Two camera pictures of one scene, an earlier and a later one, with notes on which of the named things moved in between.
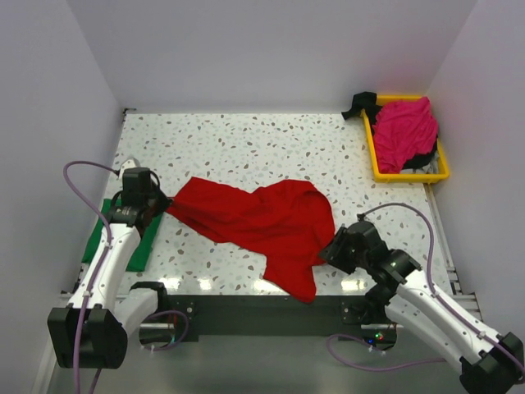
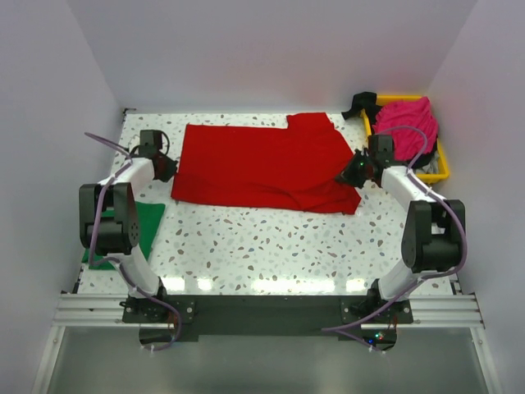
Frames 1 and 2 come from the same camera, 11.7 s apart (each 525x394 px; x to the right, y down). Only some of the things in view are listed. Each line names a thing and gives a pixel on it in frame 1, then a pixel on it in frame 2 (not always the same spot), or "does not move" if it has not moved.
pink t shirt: x=402 y=130 does not move
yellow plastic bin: x=408 y=177 does not move
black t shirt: x=366 y=100 does not move
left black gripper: x=164 y=201 -> x=171 y=170
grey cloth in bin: x=432 y=167 does not move
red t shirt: x=290 y=221 -> x=291 y=167
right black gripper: x=333 y=251 -> x=348 y=176
